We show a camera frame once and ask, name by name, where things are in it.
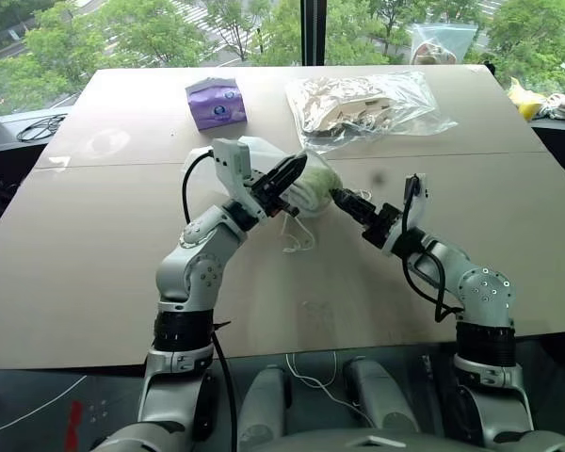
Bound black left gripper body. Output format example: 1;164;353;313
249;171;298;218

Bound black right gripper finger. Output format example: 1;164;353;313
334;199;365;224
331;186;363;209

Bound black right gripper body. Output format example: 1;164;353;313
354;199;402;250

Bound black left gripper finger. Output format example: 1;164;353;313
269;169;304;202
270;152;309;186

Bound green white towel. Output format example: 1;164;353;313
288;156;344;218

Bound translucent white drawstring bag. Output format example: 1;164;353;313
186;135;373;256

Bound clear bag of wooden pieces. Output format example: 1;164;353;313
284;70;460;153

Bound clear zip bag with items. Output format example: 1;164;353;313
409;23;479;66

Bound purple tissue pack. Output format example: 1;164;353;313
185;76;250;134

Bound grey robot leg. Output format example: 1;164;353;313
237;364;294;444
342;356;424;437

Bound yellow plush item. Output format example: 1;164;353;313
507;76;548;121

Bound black side desk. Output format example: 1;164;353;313
529;118;565;194
0;104;82;258

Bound beige cloth item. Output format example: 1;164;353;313
541;92;565;123

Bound grey robot torso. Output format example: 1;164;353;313
91;421;565;452

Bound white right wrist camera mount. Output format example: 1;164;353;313
402;172;429;234

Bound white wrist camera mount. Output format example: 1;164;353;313
402;172;429;234
211;137;270;222

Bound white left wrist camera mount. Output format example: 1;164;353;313
211;137;270;222

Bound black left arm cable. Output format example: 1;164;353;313
182;148;240;452

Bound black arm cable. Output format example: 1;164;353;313
182;148;240;452
401;176;465;324

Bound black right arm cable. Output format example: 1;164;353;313
401;176;465;324

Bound thin white cable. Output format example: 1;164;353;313
284;351;364;421

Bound black coiled cables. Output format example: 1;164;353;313
17;112;70;143

